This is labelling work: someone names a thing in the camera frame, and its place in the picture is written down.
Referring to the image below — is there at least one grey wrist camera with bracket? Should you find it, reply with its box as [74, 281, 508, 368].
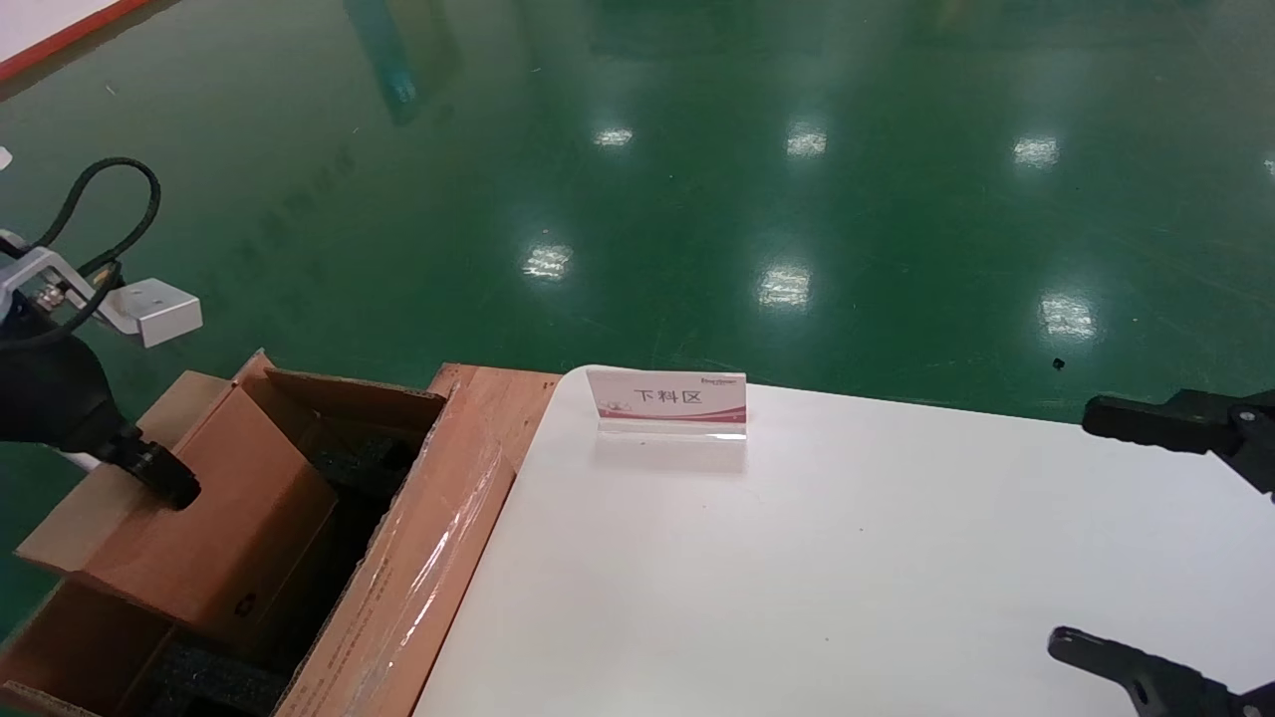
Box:
[0, 231, 203, 350]

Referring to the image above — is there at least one large cardboard box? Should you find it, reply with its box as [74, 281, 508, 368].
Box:
[0, 349, 519, 717]

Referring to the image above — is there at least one small cardboard box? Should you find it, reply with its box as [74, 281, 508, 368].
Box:
[80, 411, 340, 658]

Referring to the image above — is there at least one black foam insert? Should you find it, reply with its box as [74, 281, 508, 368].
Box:
[149, 438, 419, 717]

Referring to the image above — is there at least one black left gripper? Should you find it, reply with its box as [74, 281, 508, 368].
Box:
[0, 319, 202, 512]

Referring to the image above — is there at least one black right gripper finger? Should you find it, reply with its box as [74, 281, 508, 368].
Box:
[1046, 627, 1275, 717]
[1081, 388, 1275, 499]

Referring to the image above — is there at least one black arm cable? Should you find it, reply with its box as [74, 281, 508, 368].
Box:
[0, 156, 162, 345]

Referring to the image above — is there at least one acrylic sign with red stripe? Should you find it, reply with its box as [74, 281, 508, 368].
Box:
[586, 366, 748, 471]

